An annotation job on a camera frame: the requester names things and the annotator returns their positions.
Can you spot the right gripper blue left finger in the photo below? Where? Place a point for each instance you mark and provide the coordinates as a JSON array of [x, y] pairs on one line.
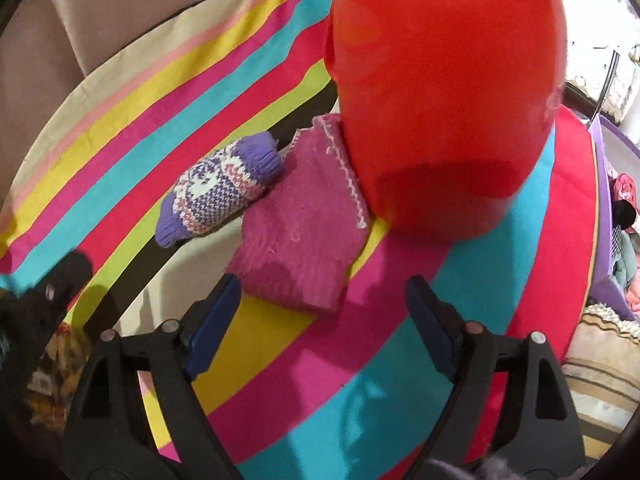
[[207, 322]]

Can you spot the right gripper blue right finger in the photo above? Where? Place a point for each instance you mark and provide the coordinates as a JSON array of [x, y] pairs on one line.
[[436, 322]]

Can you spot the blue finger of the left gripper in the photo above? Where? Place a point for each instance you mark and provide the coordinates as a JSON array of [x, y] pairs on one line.
[[29, 319]]

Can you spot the magenta fuzzy cloth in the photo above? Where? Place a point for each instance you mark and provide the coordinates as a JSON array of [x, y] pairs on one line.
[[300, 240]]

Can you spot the purple knitted mitten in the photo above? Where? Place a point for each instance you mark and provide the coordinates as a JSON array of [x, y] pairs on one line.
[[217, 187]]

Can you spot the light blue towel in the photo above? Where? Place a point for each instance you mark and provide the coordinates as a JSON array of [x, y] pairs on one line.
[[625, 265]]

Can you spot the pink plush cloth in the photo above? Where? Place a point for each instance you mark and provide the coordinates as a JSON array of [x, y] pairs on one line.
[[624, 188]]

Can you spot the glass jar gold lid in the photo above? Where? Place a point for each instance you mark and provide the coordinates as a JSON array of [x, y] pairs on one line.
[[53, 384]]

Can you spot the striped colourful table cloth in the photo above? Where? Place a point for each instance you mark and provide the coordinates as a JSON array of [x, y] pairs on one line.
[[105, 102]]

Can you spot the purple white storage box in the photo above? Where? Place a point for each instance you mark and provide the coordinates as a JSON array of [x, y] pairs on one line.
[[614, 150]]

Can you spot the red thermos flask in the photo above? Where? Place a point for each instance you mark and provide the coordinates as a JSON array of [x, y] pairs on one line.
[[446, 105]]

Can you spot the beige curtain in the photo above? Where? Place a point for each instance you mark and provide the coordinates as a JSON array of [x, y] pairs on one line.
[[48, 47]]

